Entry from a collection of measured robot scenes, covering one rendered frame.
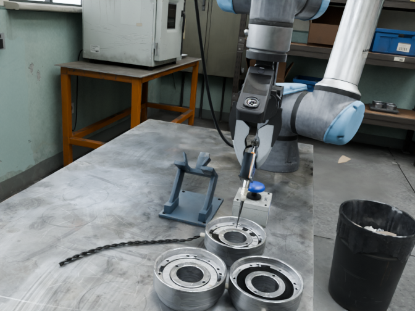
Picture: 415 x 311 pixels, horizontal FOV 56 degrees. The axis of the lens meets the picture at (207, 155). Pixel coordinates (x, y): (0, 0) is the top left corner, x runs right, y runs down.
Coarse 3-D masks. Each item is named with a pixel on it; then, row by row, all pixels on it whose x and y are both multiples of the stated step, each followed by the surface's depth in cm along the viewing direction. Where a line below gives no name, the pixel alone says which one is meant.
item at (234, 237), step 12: (228, 216) 72; (216, 228) 70; (228, 228) 70; (252, 228) 71; (204, 240) 67; (228, 240) 70; (240, 240) 69; (264, 240) 65; (216, 252) 64; (228, 252) 62; (240, 252) 62; (252, 252) 63; (228, 264) 64
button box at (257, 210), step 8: (240, 192) 81; (248, 192) 80; (264, 192) 82; (248, 200) 78; (256, 200) 78; (264, 200) 79; (232, 208) 78; (248, 208) 77; (256, 208) 76; (264, 208) 76; (240, 216) 78; (248, 216) 77; (256, 216) 77; (264, 216) 76; (264, 224) 77
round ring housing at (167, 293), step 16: (160, 256) 58; (176, 256) 60; (192, 256) 61; (208, 256) 60; (160, 272) 56; (176, 272) 57; (192, 272) 59; (208, 272) 57; (224, 272) 56; (160, 288) 53; (176, 288) 52; (192, 288) 54; (208, 288) 52; (224, 288) 56; (176, 304) 52; (192, 304) 52; (208, 304) 53
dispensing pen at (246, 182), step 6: (252, 144) 74; (258, 144) 74; (252, 150) 74; (246, 156) 72; (252, 156) 71; (246, 162) 71; (246, 168) 71; (240, 174) 71; (246, 174) 71; (246, 180) 72; (246, 186) 72; (246, 192) 71; (240, 198) 72; (240, 204) 71; (240, 210) 71
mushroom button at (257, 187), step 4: (252, 184) 78; (256, 184) 78; (260, 184) 79; (252, 188) 77; (256, 188) 77; (260, 188) 77; (264, 188) 78; (252, 192) 77; (256, 192) 77; (260, 192) 77
